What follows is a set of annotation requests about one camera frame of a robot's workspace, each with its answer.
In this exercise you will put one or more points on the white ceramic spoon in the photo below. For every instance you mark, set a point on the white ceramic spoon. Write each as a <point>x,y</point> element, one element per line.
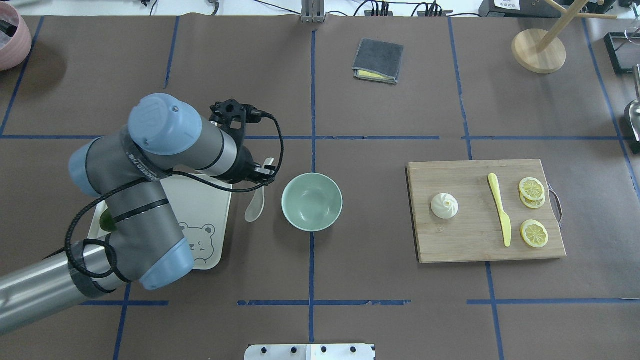
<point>256,206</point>

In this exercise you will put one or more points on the yellow plastic knife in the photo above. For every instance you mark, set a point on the yellow plastic knife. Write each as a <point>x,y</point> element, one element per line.
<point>505,221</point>

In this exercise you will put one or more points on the green ceramic bowl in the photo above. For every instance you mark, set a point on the green ceramic bowl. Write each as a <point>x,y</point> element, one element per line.
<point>312,202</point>

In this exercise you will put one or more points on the lemon slice near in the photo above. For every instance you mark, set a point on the lemon slice near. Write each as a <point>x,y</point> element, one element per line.
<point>534,233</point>

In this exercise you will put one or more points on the pink bowl with ice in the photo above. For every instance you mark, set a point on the pink bowl with ice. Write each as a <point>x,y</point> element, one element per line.
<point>14,49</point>

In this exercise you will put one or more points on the metal scoop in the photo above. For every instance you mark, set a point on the metal scoop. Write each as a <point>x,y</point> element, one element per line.
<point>632,114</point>

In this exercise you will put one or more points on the wooden cutting board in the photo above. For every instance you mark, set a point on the wooden cutting board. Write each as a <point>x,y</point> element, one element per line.
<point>475,233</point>

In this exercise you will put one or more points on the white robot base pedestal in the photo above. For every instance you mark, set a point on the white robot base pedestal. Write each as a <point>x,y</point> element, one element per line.
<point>322,351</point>

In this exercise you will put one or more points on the lemon slice stacked top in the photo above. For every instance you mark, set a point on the lemon slice stacked top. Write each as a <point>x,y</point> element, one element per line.
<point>531,189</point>

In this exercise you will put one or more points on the black glass rack tray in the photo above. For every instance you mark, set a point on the black glass rack tray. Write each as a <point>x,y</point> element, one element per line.
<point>623,50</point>

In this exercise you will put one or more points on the grey folded cloth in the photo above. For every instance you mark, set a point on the grey folded cloth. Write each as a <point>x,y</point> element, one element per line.
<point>378,61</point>

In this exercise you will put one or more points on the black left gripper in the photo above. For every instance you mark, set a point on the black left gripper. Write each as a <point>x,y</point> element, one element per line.
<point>243,167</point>

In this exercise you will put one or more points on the aluminium frame post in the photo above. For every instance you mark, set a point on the aluminium frame post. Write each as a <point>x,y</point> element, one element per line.
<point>313,11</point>

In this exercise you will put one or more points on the green avocado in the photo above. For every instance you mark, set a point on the green avocado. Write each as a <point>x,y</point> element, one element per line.
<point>107,222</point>

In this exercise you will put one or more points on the wooden mug tree stand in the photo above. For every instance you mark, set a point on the wooden mug tree stand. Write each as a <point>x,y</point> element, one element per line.
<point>540,51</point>

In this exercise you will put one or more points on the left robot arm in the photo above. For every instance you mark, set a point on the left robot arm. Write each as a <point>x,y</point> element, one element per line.
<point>162,133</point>

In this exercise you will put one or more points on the white bear tray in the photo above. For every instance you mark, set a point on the white bear tray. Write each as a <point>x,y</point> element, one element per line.
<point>200,225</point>

